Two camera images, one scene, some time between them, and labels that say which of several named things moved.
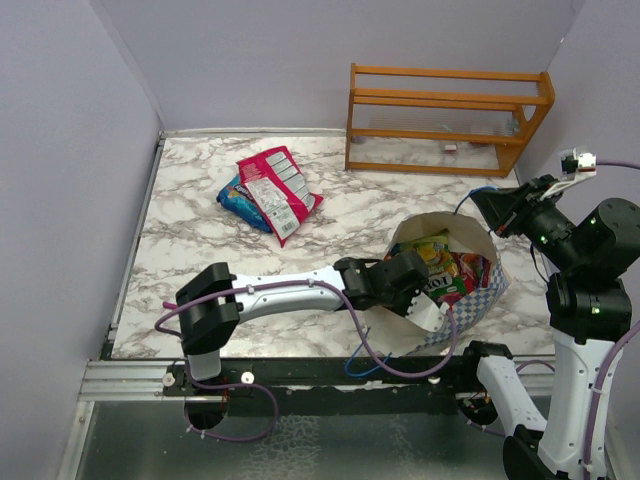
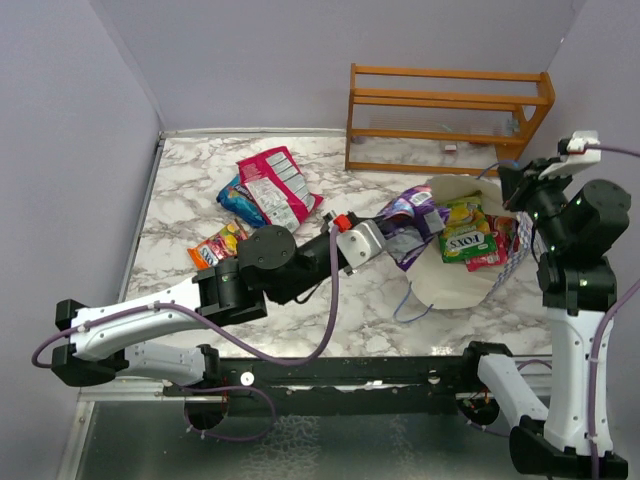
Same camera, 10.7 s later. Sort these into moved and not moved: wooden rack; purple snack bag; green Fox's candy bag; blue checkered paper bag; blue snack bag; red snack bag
Moved: green Fox's candy bag; purple snack bag; blue checkered paper bag
Not moved: red snack bag; blue snack bag; wooden rack
